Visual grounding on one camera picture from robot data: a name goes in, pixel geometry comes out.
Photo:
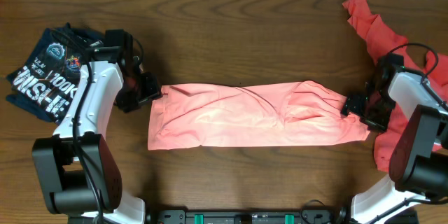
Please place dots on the salmon pink printed t-shirt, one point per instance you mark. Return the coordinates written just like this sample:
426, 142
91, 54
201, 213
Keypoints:
283, 114

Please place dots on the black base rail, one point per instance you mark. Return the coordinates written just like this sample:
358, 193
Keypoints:
305, 216

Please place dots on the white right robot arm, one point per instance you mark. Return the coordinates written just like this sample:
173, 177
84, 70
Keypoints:
416, 175

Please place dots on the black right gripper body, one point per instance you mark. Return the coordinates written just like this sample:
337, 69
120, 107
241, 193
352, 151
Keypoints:
374, 110

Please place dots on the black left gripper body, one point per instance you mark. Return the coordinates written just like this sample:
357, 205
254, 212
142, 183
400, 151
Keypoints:
139, 91

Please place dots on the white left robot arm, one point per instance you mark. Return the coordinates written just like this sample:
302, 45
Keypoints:
76, 170

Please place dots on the red crumpled t-shirt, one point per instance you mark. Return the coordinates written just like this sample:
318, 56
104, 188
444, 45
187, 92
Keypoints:
388, 50

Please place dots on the folded navy printed t-shirt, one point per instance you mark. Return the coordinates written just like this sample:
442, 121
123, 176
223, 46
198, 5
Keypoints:
46, 83

